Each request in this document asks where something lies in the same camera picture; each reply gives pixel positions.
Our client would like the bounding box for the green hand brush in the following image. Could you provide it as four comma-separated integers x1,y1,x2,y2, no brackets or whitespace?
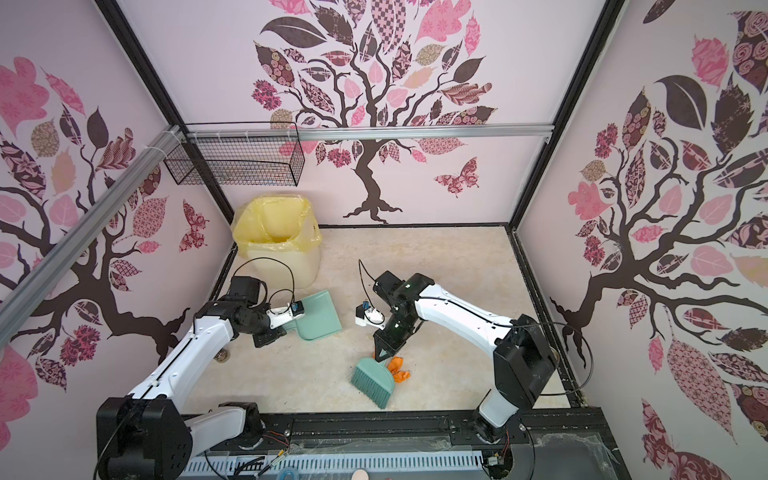
350,358,395,409

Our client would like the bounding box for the large orange paper scrap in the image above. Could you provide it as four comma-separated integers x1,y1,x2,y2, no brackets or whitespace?
387,357,411,384

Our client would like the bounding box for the green dustpan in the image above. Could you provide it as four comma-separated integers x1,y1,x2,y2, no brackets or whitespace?
283,290,342,341

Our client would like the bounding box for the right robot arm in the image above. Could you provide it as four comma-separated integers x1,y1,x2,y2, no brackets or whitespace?
373,271,559,443

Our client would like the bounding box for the yellow-lined trash bin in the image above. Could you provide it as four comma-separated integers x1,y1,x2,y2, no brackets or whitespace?
231,195,322,290

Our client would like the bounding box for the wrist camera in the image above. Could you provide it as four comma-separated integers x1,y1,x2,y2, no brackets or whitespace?
267,301,305,329
355,301,385,329

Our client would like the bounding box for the aluminium rail left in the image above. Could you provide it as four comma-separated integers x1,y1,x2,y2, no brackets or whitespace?
1,125,183,346

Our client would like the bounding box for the black base frame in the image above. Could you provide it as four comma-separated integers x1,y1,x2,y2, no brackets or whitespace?
200,407,629,479

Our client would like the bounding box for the black wire basket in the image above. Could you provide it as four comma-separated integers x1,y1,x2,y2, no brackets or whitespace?
164,120,305,187

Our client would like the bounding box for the aluminium rail back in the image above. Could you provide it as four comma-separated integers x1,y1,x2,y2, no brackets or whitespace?
186,123,554,142

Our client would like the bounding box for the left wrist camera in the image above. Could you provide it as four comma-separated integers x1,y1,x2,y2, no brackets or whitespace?
267,301,305,329

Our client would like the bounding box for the aluminium rail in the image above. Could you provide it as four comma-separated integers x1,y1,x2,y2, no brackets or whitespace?
1,125,183,346
186,123,554,142

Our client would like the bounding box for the white slotted cable duct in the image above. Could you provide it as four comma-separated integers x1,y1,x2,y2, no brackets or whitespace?
180,451,484,479

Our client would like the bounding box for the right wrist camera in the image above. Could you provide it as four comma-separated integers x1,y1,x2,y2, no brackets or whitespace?
355,301,385,329

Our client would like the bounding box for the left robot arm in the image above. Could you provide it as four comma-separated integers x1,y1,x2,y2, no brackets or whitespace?
93,276,305,479

